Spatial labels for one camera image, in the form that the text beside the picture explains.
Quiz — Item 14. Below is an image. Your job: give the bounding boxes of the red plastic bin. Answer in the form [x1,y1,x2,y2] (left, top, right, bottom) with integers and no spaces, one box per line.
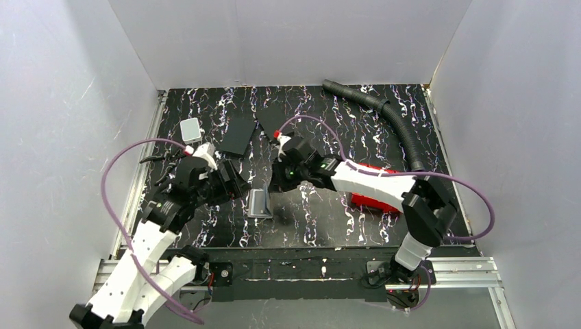
[347,162,403,215]

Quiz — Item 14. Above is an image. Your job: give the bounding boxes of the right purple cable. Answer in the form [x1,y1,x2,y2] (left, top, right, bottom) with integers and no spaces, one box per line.
[277,114,495,312]

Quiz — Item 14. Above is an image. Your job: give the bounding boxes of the black corrugated hose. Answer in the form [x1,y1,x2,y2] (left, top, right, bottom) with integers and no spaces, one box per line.
[322,79,428,173]

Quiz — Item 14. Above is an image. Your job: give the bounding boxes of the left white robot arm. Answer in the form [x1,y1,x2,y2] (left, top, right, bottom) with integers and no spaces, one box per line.
[69,143,250,328]

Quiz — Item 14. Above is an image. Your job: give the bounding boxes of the white square box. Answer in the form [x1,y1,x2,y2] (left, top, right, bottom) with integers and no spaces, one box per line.
[180,118,202,145]

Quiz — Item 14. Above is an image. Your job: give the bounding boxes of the grey leather card holder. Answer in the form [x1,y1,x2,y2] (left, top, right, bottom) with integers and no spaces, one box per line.
[247,188,273,219]

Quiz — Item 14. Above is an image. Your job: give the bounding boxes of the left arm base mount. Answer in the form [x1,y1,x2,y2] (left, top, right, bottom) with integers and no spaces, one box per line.
[193,262,234,287]

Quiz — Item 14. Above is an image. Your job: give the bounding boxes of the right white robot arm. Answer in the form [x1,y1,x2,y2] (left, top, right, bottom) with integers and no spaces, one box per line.
[269,132,458,272]

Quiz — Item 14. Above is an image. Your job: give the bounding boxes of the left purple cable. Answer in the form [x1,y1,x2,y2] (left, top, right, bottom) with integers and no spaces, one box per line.
[100,138,205,326]

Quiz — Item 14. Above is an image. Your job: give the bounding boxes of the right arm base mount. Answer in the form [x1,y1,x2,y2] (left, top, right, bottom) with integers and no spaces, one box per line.
[360,260,437,313]

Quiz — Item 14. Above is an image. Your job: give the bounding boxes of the black flat box left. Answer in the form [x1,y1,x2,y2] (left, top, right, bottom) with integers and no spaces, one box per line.
[217,118,256,158]

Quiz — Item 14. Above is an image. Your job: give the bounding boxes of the purple cable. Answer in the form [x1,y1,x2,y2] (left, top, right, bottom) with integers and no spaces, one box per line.
[100,138,205,326]
[277,114,495,312]

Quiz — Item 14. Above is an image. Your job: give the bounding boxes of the black flat box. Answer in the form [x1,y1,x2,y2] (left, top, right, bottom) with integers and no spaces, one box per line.
[217,118,256,158]
[256,106,289,143]

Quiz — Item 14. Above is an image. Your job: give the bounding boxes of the black pliers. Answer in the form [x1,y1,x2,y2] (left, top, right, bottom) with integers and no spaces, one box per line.
[139,151,186,186]

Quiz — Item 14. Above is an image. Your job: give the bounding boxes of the black flat box right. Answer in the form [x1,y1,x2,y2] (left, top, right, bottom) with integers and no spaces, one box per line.
[256,106,289,143]

